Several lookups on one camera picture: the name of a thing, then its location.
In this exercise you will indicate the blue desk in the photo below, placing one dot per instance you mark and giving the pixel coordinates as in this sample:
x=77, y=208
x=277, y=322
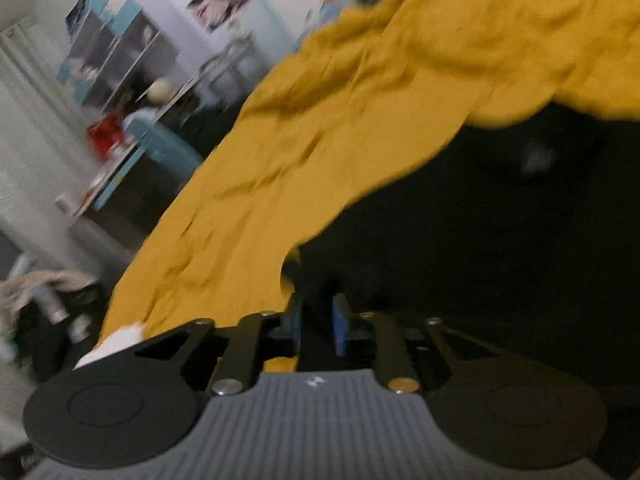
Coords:
x=145, y=155

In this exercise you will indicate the black garment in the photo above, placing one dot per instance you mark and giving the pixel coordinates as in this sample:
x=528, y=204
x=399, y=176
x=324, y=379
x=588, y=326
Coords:
x=480, y=260

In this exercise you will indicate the black bag with clutter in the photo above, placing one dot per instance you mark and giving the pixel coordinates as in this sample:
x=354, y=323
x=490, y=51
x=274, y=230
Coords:
x=45, y=300

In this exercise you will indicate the white cloth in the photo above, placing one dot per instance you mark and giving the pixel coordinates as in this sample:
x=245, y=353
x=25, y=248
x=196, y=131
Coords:
x=117, y=341

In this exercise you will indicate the white blue-edged headboard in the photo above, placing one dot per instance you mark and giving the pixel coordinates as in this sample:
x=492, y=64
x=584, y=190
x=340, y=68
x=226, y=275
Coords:
x=295, y=15

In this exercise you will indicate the pale round ball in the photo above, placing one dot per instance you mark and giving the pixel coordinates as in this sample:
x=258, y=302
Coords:
x=161, y=91

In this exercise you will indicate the red object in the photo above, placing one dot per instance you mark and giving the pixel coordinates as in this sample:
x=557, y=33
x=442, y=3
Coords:
x=106, y=135

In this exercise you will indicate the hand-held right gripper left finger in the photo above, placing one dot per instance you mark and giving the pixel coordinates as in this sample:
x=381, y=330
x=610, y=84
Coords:
x=295, y=324

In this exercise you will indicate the white curtain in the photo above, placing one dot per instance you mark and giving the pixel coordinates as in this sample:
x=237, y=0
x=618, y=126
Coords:
x=30, y=125

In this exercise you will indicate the blue and white bookshelf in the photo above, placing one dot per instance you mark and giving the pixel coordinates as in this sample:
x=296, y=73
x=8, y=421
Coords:
x=110, y=40

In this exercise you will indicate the metal chair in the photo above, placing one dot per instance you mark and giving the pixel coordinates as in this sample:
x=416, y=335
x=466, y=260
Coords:
x=232, y=67

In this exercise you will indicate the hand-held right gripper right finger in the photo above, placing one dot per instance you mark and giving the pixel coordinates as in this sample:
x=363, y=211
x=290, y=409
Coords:
x=342, y=326

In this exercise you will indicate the yellow blanket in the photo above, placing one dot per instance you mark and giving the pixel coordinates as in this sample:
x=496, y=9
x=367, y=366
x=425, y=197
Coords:
x=350, y=120

